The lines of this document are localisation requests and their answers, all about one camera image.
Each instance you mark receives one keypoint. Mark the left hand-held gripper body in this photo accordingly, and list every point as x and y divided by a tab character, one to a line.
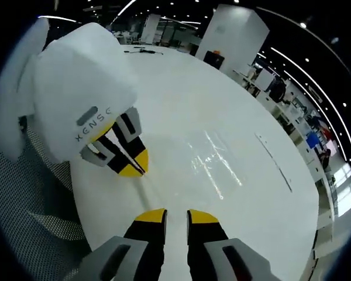
76	87

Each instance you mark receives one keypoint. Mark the thin white strip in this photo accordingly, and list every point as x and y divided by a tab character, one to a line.
273	162

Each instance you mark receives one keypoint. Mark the blue box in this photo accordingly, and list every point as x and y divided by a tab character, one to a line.
311	141

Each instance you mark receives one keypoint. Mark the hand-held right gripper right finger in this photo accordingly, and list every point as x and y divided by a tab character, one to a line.
207	243

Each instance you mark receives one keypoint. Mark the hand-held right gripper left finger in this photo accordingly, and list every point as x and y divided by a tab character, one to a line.
146	243

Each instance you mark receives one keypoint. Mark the white mesh fabric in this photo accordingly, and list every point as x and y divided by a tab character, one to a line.
32	210

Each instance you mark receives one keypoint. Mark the stack of clear food packaging bags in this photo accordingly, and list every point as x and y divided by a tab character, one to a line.
210	164

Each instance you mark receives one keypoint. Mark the black box appliance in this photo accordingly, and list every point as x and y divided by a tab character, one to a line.
215	59

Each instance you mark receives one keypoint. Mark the white pillar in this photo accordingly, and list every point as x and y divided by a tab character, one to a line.
231	32

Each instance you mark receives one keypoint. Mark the white board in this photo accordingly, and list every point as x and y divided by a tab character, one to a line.
264	81

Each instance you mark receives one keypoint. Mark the row of white desks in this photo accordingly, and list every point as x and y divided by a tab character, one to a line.
292	123

